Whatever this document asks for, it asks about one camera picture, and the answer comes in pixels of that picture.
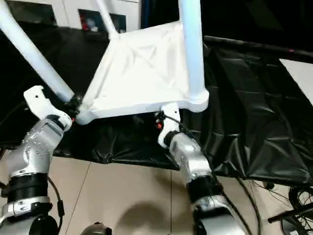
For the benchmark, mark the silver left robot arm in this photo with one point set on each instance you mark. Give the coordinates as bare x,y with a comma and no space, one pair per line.
36,147

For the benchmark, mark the white glass-door cabinet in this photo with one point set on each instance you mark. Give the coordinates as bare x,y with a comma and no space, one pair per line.
66,9

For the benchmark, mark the black metal rail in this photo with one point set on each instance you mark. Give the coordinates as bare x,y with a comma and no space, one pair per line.
244,44

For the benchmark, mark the white board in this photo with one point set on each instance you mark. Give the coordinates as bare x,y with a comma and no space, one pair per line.
300,78

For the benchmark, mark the black plastic mat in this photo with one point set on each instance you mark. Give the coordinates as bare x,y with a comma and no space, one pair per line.
244,110

